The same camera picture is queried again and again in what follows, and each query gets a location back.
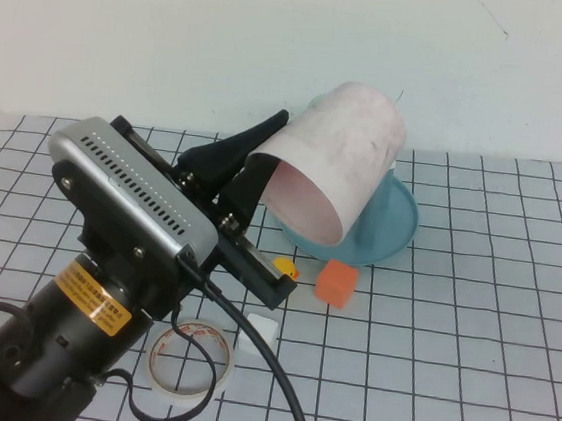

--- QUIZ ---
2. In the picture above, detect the white tape roll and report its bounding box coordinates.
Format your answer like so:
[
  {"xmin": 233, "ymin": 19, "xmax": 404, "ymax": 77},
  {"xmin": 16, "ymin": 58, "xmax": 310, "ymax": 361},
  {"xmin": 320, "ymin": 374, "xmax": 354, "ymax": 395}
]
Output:
[{"xmin": 142, "ymin": 313, "xmax": 240, "ymax": 411}]

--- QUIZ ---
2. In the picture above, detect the thin black cable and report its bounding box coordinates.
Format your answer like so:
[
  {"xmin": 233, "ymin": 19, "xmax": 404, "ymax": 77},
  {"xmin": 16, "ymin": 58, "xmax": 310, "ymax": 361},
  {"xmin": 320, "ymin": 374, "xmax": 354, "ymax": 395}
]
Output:
[{"xmin": 92, "ymin": 300, "xmax": 226, "ymax": 421}]

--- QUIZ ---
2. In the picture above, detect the yellow rubber duck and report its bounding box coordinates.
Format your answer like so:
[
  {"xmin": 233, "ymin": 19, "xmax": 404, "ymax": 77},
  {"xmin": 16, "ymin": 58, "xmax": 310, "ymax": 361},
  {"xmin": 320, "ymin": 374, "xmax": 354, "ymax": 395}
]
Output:
[{"xmin": 271, "ymin": 254, "xmax": 302, "ymax": 282}]

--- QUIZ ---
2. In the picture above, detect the blue cup stand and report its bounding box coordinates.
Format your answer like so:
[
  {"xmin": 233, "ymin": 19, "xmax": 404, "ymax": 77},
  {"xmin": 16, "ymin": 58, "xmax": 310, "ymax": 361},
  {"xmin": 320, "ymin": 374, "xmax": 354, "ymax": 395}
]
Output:
[{"xmin": 269, "ymin": 144, "xmax": 427, "ymax": 273}]

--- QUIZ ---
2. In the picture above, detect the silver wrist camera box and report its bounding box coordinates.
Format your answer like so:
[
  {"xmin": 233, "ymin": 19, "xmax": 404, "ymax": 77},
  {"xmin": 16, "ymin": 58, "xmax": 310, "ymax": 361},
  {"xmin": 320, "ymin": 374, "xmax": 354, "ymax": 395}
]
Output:
[{"xmin": 35, "ymin": 112, "xmax": 231, "ymax": 278}]

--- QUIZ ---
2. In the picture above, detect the white cube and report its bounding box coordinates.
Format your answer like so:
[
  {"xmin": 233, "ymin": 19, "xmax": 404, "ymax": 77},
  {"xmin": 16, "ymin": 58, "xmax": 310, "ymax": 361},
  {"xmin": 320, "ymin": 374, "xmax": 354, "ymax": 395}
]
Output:
[{"xmin": 236, "ymin": 310, "xmax": 281, "ymax": 360}]

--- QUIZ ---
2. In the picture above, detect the pink cup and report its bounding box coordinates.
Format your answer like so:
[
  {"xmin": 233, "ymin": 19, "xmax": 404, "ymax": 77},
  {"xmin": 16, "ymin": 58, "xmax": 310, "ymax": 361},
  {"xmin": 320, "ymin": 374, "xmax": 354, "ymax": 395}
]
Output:
[{"xmin": 237, "ymin": 70, "xmax": 415, "ymax": 253}]

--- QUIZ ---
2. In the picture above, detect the green cup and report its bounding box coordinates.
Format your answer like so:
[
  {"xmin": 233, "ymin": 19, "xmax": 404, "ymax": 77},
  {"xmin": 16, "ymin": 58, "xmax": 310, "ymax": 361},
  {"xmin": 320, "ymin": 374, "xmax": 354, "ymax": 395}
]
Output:
[{"xmin": 304, "ymin": 91, "xmax": 327, "ymax": 118}]

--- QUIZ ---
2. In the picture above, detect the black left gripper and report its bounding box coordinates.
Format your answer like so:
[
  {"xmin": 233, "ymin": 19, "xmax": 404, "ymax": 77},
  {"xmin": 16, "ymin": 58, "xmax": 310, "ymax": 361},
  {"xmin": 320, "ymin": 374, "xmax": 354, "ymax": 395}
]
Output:
[{"xmin": 71, "ymin": 88, "xmax": 317, "ymax": 331}]

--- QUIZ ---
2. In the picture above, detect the white grid tablecloth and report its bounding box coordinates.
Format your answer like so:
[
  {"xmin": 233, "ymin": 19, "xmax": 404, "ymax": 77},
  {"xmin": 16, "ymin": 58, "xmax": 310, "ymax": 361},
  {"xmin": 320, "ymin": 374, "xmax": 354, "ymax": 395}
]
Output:
[{"xmin": 0, "ymin": 103, "xmax": 562, "ymax": 421}]

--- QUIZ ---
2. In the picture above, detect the orange cube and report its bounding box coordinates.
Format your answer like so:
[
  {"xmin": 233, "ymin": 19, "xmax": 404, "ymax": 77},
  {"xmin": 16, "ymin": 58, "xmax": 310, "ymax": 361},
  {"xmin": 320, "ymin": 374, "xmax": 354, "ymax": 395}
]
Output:
[{"xmin": 312, "ymin": 257, "xmax": 361, "ymax": 311}]

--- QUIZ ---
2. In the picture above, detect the thick black cable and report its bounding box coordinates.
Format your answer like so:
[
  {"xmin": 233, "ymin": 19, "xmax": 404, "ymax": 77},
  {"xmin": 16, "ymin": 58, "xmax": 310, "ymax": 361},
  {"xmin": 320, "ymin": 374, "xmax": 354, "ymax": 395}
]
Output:
[{"xmin": 157, "ymin": 252, "xmax": 336, "ymax": 421}]

